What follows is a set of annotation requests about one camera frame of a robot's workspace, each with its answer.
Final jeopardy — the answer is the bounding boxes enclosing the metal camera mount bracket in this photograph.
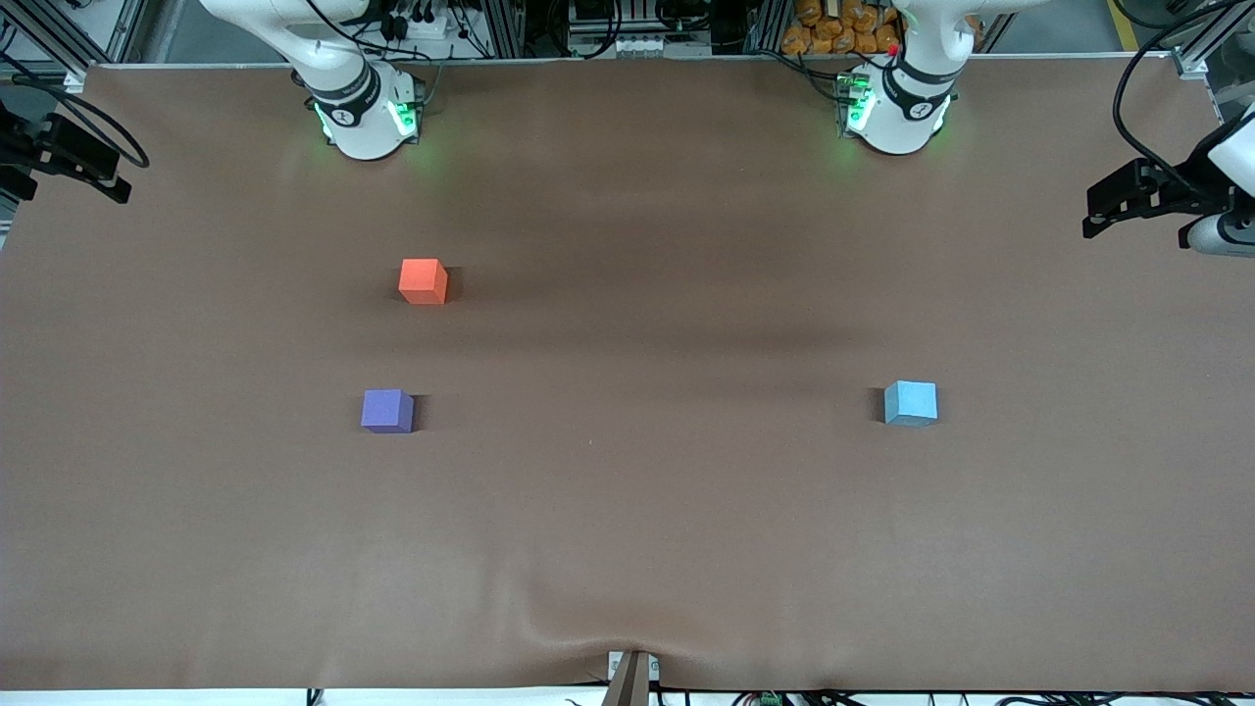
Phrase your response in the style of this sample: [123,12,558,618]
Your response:
[606,649,661,706]

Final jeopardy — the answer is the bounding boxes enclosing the purple foam block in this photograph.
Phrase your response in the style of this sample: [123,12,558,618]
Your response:
[360,388,416,434]

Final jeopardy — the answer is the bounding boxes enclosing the orange snack packets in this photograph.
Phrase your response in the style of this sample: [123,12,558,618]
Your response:
[781,0,904,57]

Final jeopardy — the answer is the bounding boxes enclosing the orange foam block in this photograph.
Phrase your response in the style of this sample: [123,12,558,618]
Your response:
[398,258,449,306]

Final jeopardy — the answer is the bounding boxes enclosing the blue foam block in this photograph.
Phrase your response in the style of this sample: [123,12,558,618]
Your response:
[883,380,938,429]

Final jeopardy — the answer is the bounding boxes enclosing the black cable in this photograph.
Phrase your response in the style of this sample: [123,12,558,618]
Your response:
[0,75,151,170]
[1112,4,1255,187]

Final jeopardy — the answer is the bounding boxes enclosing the brown table mat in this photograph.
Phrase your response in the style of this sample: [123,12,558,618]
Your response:
[0,57,1255,693]

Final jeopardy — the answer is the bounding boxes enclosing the white power strip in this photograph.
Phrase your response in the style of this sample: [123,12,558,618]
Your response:
[577,33,689,60]

